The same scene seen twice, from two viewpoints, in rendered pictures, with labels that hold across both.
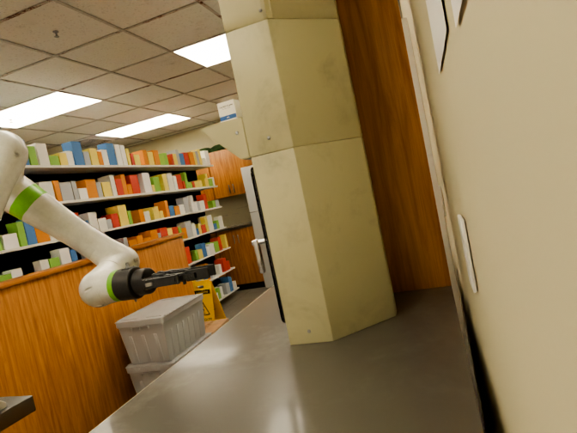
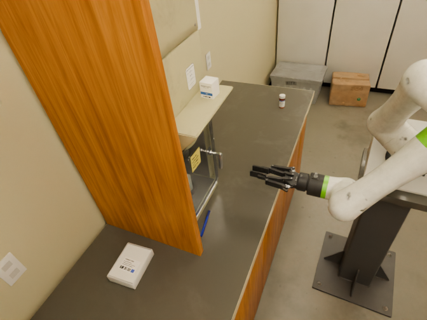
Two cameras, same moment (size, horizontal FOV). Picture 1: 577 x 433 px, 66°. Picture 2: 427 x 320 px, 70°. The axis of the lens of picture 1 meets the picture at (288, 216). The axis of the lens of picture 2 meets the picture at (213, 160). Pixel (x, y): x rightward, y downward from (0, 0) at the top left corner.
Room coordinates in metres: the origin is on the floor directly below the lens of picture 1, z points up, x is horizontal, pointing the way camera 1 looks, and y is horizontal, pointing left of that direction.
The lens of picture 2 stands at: (2.12, 0.24, 2.07)
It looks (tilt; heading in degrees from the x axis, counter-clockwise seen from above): 42 degrees down; 190
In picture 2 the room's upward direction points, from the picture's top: 7 degrees counter-clockwise
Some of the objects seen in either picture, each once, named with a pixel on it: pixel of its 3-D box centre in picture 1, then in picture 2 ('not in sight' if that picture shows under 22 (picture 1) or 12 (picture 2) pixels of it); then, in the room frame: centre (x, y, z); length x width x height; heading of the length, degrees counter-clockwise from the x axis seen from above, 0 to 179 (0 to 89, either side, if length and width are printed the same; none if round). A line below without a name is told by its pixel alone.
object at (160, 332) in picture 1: (166, 327); not in sight; (3.32, 1.08, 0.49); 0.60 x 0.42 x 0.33; 162
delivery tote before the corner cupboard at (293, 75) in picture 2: not in sight; (297, 82); (-1.38, 0.79, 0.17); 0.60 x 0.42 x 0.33; 70
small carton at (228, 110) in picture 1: (232, 113); (209, 87); (1.16, 0.09, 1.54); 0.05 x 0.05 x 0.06; 67
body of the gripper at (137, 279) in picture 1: (152, 280); (296, 180); (1.24, 0.41, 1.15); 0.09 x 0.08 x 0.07; 72
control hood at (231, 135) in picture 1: (250, 145); (203, 118); (1.24, 0.06, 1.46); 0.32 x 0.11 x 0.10; 162
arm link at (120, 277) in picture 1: (130, 282); (314, 183); (1.26, 0.48, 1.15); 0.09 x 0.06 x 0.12; 162
